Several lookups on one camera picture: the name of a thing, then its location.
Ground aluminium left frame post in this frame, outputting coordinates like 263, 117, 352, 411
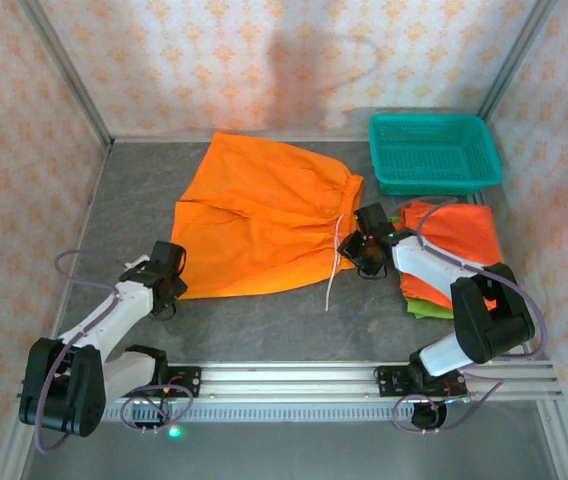
17, 0, 114, 151

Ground light orange shorts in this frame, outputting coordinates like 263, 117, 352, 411
170, 130, 366, 312

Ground aluminium right frame post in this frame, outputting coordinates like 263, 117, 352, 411
483, 0, 561, 121

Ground aluminium frame post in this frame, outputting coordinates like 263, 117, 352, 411
483, 0, 561, 121
17, 0, 114, 151

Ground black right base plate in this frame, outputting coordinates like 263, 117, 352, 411
373, 366, 467, 399

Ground green shorts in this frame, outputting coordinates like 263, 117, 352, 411
388, 213, 459, 321

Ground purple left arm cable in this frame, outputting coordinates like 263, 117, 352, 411
33, 248, 197, 454

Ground teal plastic basket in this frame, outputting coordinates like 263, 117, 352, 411
367, 112, 505, 197

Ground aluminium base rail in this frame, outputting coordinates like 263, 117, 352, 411
17, 362, 564, 404

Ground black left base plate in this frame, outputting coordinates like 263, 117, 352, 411
163, 366, 203, 399

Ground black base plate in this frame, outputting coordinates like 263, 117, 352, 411
163, 366, 203, 399
373, 366, 467, 399

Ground slotted grey cable duct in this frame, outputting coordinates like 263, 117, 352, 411
101, 402, 470, 424

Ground red-orange mesh shorts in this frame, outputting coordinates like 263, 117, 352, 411
397, 202, 504, 314

